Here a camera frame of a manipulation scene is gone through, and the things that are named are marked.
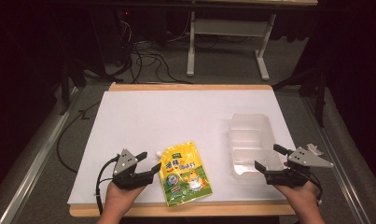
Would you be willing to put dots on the person's right hand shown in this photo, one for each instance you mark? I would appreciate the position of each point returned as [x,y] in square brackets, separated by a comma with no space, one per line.
[302,199]

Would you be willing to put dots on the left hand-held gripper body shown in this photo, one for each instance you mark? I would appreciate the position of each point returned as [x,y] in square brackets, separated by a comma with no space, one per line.
[128,177]

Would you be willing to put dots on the person's left hand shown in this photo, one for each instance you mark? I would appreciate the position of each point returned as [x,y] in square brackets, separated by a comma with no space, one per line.
[120,199]

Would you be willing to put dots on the dark computer tower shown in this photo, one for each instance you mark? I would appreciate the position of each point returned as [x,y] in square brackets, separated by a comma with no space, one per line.
[111,34]

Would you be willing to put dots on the clear plastic container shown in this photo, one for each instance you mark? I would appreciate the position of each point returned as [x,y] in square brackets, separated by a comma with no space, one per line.
[251,140]

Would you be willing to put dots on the white metal desk frame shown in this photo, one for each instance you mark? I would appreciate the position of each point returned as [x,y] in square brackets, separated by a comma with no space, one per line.
[229,28]

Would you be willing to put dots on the black metal stand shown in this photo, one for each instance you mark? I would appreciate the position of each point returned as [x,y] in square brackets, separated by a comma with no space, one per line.
[67,84]
[316,90]

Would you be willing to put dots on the crumpled white paper scrap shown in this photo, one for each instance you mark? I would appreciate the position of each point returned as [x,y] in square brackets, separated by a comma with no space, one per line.
[314,150]

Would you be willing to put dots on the yellow green spout pouch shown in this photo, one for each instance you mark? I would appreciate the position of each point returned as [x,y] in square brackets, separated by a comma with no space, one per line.
[184,174]

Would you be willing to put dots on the aluminium floor rail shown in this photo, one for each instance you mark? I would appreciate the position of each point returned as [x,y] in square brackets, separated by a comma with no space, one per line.
[36,161]
[335,161]

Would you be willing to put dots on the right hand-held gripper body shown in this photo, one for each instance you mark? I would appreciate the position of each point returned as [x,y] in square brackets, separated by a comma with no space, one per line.
[288,178]

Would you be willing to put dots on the white table mat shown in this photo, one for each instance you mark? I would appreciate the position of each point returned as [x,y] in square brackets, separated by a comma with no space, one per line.
[164,118]

